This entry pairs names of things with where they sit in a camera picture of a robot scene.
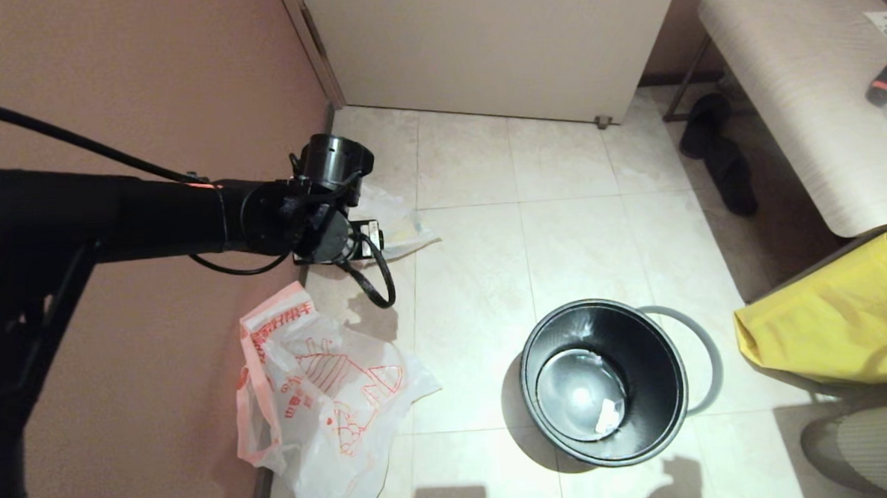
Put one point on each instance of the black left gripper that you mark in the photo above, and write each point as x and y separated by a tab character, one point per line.
331	243

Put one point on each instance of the white red-printed trash bag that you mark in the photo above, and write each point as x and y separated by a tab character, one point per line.
405	224
330	403

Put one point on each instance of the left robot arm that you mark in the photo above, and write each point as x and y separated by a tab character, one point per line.
75	213

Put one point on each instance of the black round trash bin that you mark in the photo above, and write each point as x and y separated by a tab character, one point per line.
643	360

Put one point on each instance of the yellow fabric bag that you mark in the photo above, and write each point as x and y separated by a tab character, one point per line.
829	329

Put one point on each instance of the white door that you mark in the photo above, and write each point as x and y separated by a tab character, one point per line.
494	45

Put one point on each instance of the small metal door stop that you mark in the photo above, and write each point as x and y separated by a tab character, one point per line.
603	121

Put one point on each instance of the small white litter scrap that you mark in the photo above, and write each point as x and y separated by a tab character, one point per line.
609	415

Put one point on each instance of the light woodgrain desk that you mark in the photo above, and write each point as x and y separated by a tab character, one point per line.
803	76

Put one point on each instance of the black marker with red band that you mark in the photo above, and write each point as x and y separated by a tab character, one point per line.
883	84

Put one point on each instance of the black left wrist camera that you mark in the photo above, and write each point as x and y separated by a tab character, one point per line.
335	160

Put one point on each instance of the beige door frame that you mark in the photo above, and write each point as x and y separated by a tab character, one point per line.
313	45

